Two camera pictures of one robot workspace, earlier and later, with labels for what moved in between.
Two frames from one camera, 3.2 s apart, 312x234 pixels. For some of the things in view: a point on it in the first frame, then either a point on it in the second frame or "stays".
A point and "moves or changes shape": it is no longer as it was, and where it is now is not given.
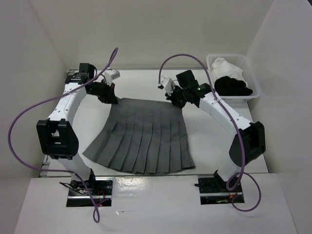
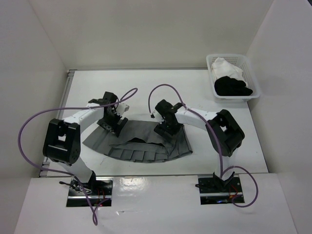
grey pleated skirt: [141, 136] moves or changes shape
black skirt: [226, 86] stays
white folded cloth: [220, 68] stays
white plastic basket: [242, 62] stays
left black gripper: [109, 97] -> [114, 128]
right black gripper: [172, 98] -> [161, 128]
